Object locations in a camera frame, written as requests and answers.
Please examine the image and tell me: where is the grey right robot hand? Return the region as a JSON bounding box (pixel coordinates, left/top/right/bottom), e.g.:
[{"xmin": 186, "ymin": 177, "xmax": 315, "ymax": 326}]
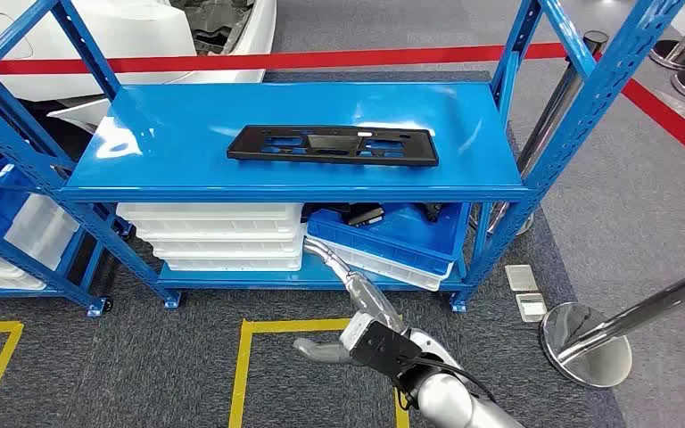
[{"xmin": 292, "ymin": 235, "xmax": 415, "ymax": 366}]

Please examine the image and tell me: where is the black plastic panel with cutouts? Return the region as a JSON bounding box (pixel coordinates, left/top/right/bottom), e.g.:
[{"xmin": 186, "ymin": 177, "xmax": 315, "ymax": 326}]
[{"xmin": 227, "ymin": 124, "xmax": 440, "ymax": 168}]

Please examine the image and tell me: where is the black plastic part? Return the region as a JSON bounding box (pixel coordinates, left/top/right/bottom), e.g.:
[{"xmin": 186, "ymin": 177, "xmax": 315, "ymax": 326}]
[
  {"xmin": 416, "ymin": 202, "xmax": 447, "ymax": 223},
  {"xmin": 318, "ymin": 202, "xmax": 386, "ymax": 228}
]

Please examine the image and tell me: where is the blue metal shelf rack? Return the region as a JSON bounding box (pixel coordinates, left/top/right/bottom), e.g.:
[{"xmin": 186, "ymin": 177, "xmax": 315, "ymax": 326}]
[
  {"xmin": 0, "ymin": 0, "xmax": 685, "ymax": 314},
  {"xmin": 0, "ymin": 136, "xmax": 116, "ymax": 318}
]

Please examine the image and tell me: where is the metal floor socket plate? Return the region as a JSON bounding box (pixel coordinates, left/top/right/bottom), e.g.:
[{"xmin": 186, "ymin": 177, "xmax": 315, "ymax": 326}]
[
  {"xmin": 505, "ymin": 264, "xmax": 540, "ymax": 293},
  {"xmin": 515, "ymin": 292, "xmax": 549, "ymax": 324}
]

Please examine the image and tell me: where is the red barrier belt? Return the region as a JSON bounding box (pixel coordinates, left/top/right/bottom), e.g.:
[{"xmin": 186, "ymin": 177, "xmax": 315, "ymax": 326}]
[{"xmin": 0, "ymin": 41, "xmax": 569, "ymax": 77}]

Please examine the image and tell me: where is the white car body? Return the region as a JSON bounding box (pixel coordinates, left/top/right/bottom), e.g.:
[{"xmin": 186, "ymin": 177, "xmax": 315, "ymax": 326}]
[{"xmin": 0, "ymin": 0, "xmax": 277, "ymax": 128}]

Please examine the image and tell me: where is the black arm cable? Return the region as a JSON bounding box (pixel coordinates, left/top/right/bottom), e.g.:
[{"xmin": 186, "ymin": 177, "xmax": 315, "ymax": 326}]
[{"xmin": 391, "ymin": 354, "xmax": 498, "ymax": 410}]

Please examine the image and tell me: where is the stanchion post with black cap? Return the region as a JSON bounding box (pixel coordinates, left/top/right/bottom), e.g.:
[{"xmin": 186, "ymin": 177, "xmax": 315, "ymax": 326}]
[{"xmin": 469, "ymin": 30, "xmax": 611, "ymax": 236}]

